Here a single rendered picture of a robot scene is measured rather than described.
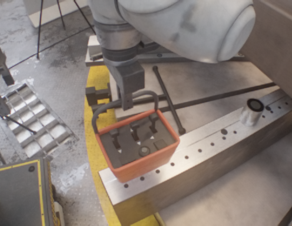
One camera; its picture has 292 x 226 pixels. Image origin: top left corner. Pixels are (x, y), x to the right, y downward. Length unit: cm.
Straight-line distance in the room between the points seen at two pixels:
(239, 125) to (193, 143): 23
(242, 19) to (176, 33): 7
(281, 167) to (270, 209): 28
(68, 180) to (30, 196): 41
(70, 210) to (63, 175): 27
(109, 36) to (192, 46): 20
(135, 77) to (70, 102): 161
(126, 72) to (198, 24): 24
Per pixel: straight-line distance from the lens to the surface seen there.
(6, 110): 68
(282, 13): 89
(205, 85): 167
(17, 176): 137
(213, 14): 22
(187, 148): 85
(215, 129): 92
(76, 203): 153
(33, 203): 126
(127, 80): 43
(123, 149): 59
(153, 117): 57
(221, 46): 23
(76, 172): 161
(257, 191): 130
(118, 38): 40
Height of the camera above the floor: 140
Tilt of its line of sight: 50 degrees down
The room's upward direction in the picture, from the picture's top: straight up
